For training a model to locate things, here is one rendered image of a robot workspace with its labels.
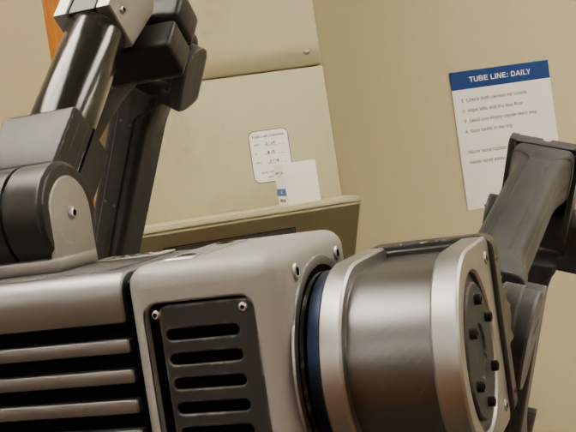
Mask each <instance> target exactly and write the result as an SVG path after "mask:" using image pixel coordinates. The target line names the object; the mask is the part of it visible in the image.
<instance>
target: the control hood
mask: <svg viewBox="0 0 576 432"><path fill-rule="evenodd" d="M360 206H361V197H358V195H335V196H329V197H323V198H321V200H320V201H311V202H304V203H299V204H294V205H273V206H268V207H258V208H251V209H246V210H240V211H235V212H229V213H219V214H213V215H208V216H201V217H196V218H190V219H180V220H174V221H169V222H163V223H158V224H151V225H145V229H144V233H143V237H142V241H141V249H140V253H146V252H154V251H160V250H163V249H164V248H170V247H175V246H180V245H186V244H192V243H201V242H207V241H212V240H218V239H223V238H229V237H239V236H245V235H250V234H256V233H261V232H267V231H276V230H282V229H288V228H293V227H296V233H298V232H306V231H319V230H326V231H331V232H333V233H334V234H336V235H337V236H338V238H339V240H340V242H341V245H342V250H343V256H344V260H345V259H347V258H349V257H351V256H353V255H354V254H355V250H356V242H357V228H358V221H359V214H360Z"/></svg>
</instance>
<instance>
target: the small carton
mask: <svg viewBox="0 0 576 432"><path fill-rule="evenodd" d="M273 168H274V175H275V181H276V186H277V192H278V198H279V204H280V205H294V204H299V203H304V202H311V201H320V200H321V194H320V189H319V183H318V176H317V170H316V164H315V159H311V160H304V161H298V162H292V163H286V164H281V165H274V166H273Z"/></svg>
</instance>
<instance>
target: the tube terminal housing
mask: <svg viewBox="0 0 576 432"><path fill-rule="evenodd" d="M281 127H287V130H288V136H289V142H290V149H291V159H292V162H298V161H304V160H311V159H315V164H316V170H317V176H318V183H319V189H320V194H321V198H323V197H329V196H335V195H341V191H340V186H339V174H338V168H337V162H336V156H335V150H334V144H333V132H332V126H331V121H330V115H329V109H328V102H327V91H326V85H325V79H324V73H323V67H322V66H321V65H319V66H313V67H306V68H299V69H287V70H280V71H274V72H266V73H260V74H253V75H241V76H234V77H228V78H221V79H215V80H208V81H201V88H200V92H199V96H198V99H197V100H196V102H194V104H192V105H191V106H190V107H189V108H188V109H186V110H184V111H175V110H173V109H172V108H171V110H170V113H169V116H168V118H167V121H166V125H165V132H164V136H163V140H162V145H161V149H160V153H159V161H158V165H157V170H156V174H155V178H154V183H153V191H152V194H151V199H150V203H149V208H148V212H147V220H146V224H145V225H151V224H158V223H163V222H169V221H174V220H180V219H190V218H196V217H201V216H208V215H213V214H219V213H229V212H235V211H240V210H246V209H251V208H258V207H268V206H273V205H279V198H278V192H277V186H276V182H271V183H261V184H255V180H254V174H253V169H252V163H251V157H250V150H249V140H248V134H247V132H251V131H257V130H264V129H275V128H281Z"/></svg>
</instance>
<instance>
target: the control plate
mask: <svg viewBox="0 0 576 432"><path fill-rule="evenodd" d="M292 233H296V227H293V228H288V229H282V230H276V231H267V232H261V233H256V234H250V235H245V236H239V237H229V238H223V239H218V240H212V241H207V242H201V243H192V244H186V245H180V246H175V247H170V248H164V249H163V250H169V249H175V250H174V251H180V250H187V249H198V248H200V247H204V246H207V245H209V244H213V243H221V242H228V241H235V240H242V239H250V238H257V237H270V236H277V235H284V234H292Z"/></svg>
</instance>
